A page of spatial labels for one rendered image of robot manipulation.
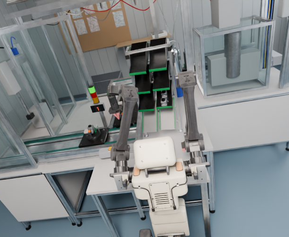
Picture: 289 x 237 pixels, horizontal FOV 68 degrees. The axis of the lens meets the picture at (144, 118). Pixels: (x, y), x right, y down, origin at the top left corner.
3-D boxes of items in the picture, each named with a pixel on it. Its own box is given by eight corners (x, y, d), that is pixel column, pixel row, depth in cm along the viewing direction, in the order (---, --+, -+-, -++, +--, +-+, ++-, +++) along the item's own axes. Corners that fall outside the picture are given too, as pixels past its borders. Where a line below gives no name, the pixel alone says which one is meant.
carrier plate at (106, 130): (104, 144, 190) (104, 142, 189) (79, 147, 193) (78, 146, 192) (108, 129, 210) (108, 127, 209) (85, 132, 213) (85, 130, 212)
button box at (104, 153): (124, 155, 179) (122, 149, 176) (100, 158, 182) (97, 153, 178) (124, 150, 185) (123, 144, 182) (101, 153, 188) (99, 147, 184)
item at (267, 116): (292, 150, 263) (305, 87, 220) (201, 162, 277) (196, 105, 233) (266, 121, 321) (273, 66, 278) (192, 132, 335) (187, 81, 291)
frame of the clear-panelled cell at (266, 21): (268, 88, 232) (275, 19, 197) (204, 98, 241) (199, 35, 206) (251, 74, 272) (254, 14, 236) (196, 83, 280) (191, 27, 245)
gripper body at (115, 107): (110, 109, 166) (107, 100, 162) (122, 106, 165) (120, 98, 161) (109, 113, 161) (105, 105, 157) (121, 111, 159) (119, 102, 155)
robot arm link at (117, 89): (118, 94, 115) (137, 96, 119) (119, 83, 115) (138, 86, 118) (105, 92, 156) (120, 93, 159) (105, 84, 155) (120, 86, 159)
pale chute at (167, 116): (175, 129, 181) (175, 128, 177) (160, 130, 184) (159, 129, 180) (174, 97, 187) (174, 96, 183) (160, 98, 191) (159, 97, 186)
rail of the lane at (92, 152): (142, 151, 185) (140, 141, 180) (48, 164, 196) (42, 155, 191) (143, 147, 190) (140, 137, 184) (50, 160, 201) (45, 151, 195)
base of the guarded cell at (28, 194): (76, 225, 235) (42, 169, 191) (24, 231, 243) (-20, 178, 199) (101, 146, 354) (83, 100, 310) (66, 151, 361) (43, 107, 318)
